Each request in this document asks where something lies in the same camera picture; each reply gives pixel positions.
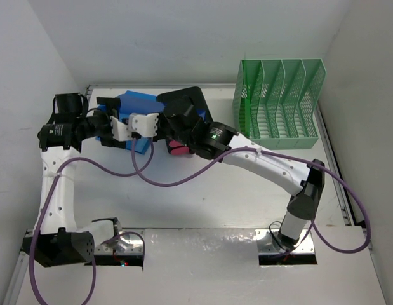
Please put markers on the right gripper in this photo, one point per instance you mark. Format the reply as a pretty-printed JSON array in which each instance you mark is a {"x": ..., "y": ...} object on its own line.
[{"x": 160, "y": 133}]

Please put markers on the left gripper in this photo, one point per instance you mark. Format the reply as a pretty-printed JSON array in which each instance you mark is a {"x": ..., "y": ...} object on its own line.
[{"x": 106, "y": 139}]

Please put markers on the blue plastic folder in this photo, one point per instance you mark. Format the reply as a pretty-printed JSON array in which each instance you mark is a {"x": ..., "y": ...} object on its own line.
[{"x": 134, "y": 104}]

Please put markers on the green plastic folder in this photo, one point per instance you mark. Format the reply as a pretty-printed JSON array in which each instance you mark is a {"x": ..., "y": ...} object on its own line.
[{"x": 250, "y": 77}]

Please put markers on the light blue notebook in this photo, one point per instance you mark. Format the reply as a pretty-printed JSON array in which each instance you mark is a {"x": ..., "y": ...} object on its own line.
[{"x": 142, "y": 145}]

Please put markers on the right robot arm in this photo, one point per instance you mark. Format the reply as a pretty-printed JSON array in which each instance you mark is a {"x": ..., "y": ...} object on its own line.
[{"x": 303, "y": 181}]

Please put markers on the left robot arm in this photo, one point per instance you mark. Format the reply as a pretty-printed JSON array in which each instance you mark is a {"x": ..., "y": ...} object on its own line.
[{"x": 55, "y": 239}]

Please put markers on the pink bottom drawer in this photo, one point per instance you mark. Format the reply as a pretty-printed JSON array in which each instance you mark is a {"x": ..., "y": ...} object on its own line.
[{"x": 177, "y": 149}]

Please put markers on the black drawer cabinet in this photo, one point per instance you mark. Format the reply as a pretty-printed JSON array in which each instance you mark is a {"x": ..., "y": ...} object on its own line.
[{"x": 195, "y": 94}]

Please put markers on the green file rack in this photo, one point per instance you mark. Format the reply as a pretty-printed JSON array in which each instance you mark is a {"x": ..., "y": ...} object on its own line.
[{"x": 290, "y": 91}]

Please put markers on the white front cover board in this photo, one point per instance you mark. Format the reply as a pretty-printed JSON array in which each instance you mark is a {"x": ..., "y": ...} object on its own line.
[{"x": 214, "y": 266}]

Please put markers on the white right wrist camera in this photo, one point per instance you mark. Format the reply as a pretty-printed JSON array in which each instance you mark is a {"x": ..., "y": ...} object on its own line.
[{"x": 143, "y": 125}]

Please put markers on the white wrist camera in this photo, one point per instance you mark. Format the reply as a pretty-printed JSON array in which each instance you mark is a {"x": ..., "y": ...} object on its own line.
[
  {"x": 143, "y": 125},
  {"x": 120, "y": 131}
]

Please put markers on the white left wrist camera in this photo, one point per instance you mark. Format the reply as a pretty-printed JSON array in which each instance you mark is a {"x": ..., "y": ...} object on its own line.
[{"x": 120, "y": 131}]

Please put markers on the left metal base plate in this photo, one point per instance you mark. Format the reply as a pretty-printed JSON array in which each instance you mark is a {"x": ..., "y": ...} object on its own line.
[{"x": 124, "y": 243}]

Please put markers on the metal base plate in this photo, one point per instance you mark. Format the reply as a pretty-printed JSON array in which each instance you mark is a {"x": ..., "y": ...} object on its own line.
[
  {"x": 269, "y": 242},
  {"x": 124, "y": 243}
]

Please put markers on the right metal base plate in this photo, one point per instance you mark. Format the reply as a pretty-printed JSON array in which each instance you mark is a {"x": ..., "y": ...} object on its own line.
[{"x": 269, "y": 242}]

